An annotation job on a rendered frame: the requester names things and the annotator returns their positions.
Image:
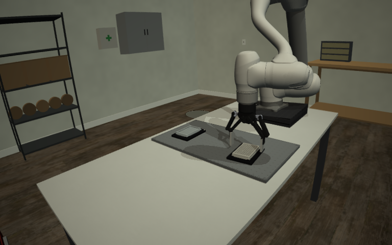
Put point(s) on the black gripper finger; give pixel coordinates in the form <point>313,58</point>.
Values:
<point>262,132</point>
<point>231,132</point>

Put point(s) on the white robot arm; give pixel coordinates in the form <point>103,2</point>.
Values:
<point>288,74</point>

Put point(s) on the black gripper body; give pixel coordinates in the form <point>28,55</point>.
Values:
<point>247,111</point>

